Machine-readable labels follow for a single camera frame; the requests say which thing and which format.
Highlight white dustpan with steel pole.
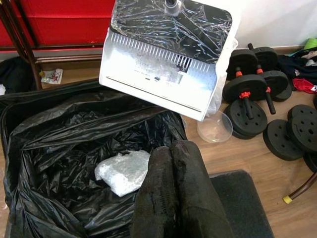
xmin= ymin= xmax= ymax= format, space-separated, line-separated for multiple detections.
xmin=98 ymin=0 xmax=242 ymax=122

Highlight red cloth white print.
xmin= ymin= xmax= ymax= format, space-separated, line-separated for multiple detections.
xmin=292 ymin=78 xmax=317 ymax=94

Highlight black trash bag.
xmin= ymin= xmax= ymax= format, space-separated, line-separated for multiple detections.
xmin=0 ymin=81 xmax=188 ymax=238

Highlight white wrapper red print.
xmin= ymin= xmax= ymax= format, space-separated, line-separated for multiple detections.
xmin=41 ymin=68 xmax=64 ymax=84

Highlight folded red table dark frame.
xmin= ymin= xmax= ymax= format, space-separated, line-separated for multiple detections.
xmin=0 ymin=0 xmax=117 ymax=91

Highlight white plastic bag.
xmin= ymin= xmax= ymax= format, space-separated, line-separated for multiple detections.
xmin=207 ymin=37 xmax=240 ymax=117

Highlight black dumbbell orange collars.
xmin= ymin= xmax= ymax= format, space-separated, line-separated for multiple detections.
xmin=222 ymin=49 xmax=268 ymax=119
xmin=247 ymin=43 xmax=293 ymax=115

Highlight red table brown legs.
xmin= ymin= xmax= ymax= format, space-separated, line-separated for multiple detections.
xmin=283 ymin=170 xmax=317 ymax=205

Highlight black cloth bundle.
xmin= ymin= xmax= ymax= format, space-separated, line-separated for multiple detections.
xmin=0 ymin=56 xmax=38 ymax=96

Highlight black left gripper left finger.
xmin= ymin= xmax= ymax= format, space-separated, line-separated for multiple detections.
xmin=130 ymin=146 xmax=181 ymax=238

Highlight bubble wrap packet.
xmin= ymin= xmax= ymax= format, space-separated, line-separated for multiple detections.
xmin=94 ymin=149 xmax=152 ymax=198

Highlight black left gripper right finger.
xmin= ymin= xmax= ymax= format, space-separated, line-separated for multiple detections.
xmin=171 ymin=140 xmax=235 ymax=238

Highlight pile of dark clothes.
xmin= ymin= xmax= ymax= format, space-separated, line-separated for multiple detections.
xmin=277 ymin=51 xmax=317 ymax=84

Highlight black weight plate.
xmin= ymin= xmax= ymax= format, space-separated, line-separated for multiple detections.
xmin=303 ymin=151 xmax=317 ymax=174
xmin=263 ymin=119 xmax=305 ymax=161
xmin=287 ymin=104 xmax=317 ymax=154
xmin=225 ymin=99 xmax=268 ymax=140

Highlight clear plastic cup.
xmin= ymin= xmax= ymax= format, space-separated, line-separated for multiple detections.
xmin=196 ymin=110 xmax=234 ymax=144

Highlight green cloth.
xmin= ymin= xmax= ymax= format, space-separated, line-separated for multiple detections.
xmin=303 ymin=38 xmax=317 ymax=52

